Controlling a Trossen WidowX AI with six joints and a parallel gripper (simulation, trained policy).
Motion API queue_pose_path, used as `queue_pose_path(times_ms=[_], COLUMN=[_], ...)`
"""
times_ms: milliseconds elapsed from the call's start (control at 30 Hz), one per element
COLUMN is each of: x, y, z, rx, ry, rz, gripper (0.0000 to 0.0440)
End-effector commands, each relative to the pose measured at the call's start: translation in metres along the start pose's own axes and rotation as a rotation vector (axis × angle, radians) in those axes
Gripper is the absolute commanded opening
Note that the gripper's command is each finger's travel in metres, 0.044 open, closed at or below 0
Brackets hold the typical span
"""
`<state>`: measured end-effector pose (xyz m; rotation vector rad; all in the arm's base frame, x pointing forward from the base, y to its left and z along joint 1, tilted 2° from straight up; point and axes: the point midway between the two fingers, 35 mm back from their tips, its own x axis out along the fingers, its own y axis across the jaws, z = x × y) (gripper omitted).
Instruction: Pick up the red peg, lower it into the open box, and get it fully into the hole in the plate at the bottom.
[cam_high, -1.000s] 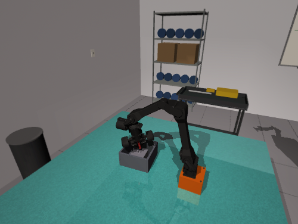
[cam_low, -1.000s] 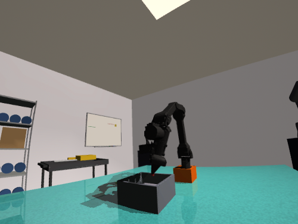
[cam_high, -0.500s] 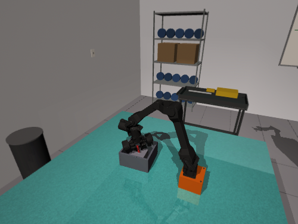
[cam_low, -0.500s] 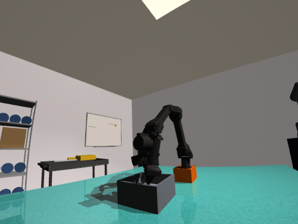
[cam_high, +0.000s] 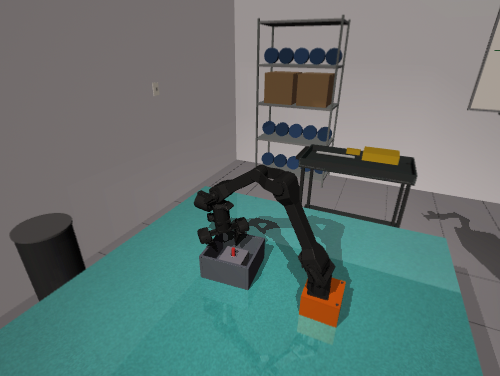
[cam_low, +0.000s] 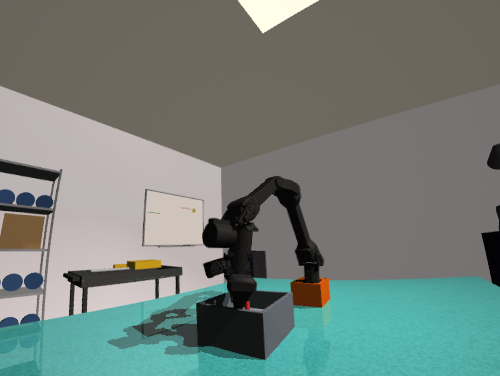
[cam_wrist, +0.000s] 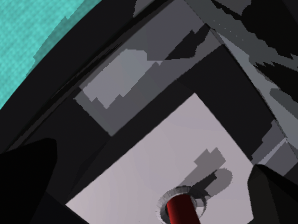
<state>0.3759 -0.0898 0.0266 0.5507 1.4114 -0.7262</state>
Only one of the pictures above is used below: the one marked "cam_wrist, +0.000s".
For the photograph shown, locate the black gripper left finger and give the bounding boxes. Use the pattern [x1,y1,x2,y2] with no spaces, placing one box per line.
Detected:
[0,137,57,224]

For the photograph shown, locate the dark red peg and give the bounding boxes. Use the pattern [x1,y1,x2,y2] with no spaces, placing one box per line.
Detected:
[166,194,201,224]

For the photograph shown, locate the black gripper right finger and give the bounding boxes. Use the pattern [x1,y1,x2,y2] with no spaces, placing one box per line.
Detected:
[247,164,298,224]

